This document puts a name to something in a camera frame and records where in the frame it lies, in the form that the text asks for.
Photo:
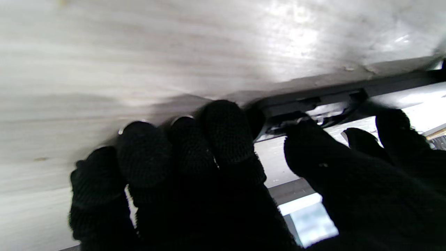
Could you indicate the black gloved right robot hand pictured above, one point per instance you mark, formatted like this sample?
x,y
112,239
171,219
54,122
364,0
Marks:
x,y
195,195

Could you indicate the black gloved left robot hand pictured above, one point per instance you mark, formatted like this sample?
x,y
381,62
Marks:
x,y
411,146

